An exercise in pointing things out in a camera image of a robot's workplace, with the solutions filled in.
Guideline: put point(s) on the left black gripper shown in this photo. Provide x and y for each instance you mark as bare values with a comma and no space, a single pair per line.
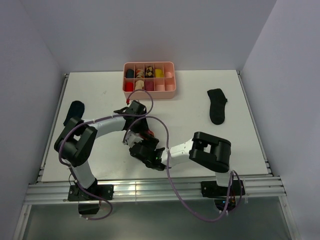
143,127

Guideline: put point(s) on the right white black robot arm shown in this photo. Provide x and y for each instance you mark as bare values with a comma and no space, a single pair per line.
210,152

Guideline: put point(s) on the dark navy ankle sock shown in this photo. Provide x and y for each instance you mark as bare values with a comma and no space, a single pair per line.
76,109

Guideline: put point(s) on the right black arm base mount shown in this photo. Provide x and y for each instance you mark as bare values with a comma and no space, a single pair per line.
210,189

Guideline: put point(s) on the maroon rolled sock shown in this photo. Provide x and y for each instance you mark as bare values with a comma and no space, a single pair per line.
149,85

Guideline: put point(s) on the brown checkered rolled sock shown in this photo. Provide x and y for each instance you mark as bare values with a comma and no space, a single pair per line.
149,72

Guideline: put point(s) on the pink divided organizer box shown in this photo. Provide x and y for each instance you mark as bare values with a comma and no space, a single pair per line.
144,79

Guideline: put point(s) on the aluminium frame rail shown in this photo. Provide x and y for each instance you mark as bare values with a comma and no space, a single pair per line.
152,190

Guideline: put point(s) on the dark navy rolled sock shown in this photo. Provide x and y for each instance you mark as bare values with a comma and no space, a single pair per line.
130,73

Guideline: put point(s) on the beige patterned rolled sock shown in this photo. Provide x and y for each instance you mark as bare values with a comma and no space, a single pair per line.
139,85

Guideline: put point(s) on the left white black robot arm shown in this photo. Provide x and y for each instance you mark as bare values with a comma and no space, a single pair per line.
75,143

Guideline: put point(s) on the yellow rolled sock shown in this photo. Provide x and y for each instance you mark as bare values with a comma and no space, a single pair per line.
158,73

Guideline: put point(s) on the black sock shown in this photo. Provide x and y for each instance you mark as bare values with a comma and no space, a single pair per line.
218,102

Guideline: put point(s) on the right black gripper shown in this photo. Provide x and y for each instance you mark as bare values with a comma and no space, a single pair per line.
153,141

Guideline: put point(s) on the red rolled sock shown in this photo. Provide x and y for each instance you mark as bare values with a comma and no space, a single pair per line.
129,87

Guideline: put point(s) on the brown cream patterned rolled sock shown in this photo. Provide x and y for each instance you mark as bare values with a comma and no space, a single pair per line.
139,73

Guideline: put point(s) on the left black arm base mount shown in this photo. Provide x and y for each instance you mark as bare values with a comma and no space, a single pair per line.
89,203

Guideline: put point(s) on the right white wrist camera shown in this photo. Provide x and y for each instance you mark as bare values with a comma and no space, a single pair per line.
131,139

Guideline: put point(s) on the maroon purple striped sock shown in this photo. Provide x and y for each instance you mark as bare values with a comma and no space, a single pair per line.
147,135

